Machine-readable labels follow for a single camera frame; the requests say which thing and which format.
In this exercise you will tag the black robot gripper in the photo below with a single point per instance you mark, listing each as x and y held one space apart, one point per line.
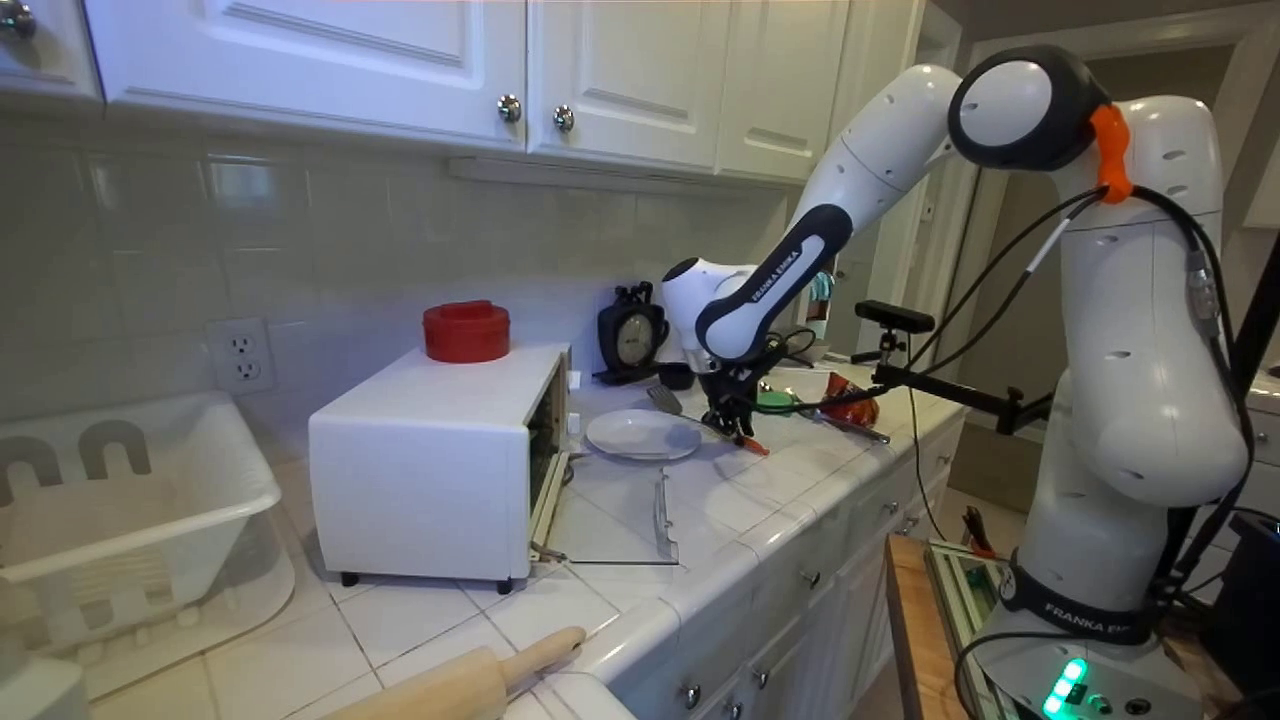
728 386

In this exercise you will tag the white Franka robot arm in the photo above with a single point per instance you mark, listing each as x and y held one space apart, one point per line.
1145 400

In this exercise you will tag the green plastic bag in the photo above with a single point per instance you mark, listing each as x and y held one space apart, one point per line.
779 398

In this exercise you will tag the black pan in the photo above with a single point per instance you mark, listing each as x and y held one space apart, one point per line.
678 377

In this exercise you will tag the red chips bag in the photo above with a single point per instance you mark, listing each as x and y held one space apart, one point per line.
845 407

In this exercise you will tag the small colourful bottle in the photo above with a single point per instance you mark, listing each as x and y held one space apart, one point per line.
817 312

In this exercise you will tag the silver drawer knob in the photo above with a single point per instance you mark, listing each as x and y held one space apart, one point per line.
688 695
811 581
890 514

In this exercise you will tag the white base cabinet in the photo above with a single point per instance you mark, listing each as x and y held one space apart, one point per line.
801 641

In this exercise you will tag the wooden table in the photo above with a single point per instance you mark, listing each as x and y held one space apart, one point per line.
912 641

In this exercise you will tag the red round container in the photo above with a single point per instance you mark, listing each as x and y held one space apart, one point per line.
464 335

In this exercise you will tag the white toaster oven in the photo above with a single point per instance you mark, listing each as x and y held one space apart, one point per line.
424 465

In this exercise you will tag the silver cabinet knob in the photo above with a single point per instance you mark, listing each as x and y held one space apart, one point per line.
15 16
564 119
511 108

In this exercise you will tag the wooden rolling pin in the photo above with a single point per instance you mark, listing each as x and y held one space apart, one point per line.
464 685

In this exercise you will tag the clear drain tray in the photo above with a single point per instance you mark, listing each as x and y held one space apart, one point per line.
252 602

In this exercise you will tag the white plastic dish rack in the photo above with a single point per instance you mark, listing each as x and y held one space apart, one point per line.
133 505

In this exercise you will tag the black camera on stand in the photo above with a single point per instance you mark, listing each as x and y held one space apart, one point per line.
894 319

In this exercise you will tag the white wall outlet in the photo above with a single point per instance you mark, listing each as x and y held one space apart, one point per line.
244 353

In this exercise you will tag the white wall cabinet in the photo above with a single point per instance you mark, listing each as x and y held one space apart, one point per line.
332 55

